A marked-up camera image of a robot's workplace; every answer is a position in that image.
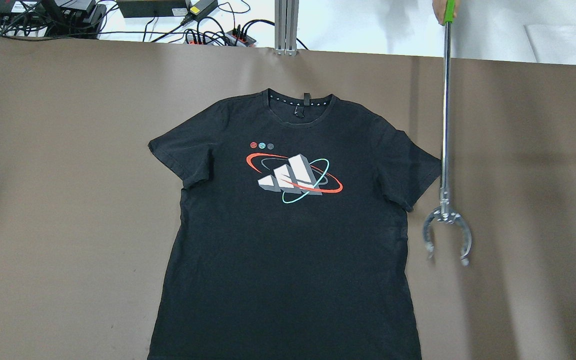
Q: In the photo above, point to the person's hand holding grabber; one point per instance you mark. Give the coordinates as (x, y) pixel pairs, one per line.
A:
(441, 6)

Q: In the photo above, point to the metal reacher grabber tool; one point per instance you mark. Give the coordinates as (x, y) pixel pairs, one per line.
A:
(445, 213)

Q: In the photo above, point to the black graphic t-shirt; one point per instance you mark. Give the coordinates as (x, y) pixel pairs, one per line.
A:
(293, 238)

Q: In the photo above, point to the grey orange USB hub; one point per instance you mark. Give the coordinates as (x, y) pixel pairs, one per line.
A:
(232, 38)

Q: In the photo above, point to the black power adapter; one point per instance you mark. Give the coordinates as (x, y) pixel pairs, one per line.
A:
(199, 11)

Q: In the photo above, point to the black equipment box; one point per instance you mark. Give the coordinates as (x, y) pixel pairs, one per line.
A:
(153, 8)

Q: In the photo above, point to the aluminium frame post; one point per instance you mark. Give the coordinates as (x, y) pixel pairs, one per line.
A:
(285, 28)

